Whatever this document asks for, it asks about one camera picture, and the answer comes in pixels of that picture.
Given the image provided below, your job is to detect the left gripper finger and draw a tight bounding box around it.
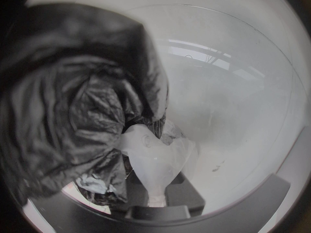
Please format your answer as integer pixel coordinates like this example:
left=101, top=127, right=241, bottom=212
left=165, top=172, right=206, bottom=210

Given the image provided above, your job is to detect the black plastic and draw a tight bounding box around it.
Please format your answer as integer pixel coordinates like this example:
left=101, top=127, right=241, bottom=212
left=0, top=3, right=170, bottom=204

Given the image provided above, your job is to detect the clear printed wrapper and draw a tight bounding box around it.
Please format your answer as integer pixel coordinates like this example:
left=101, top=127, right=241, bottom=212
left=120, top=120, right=198, bottom=207

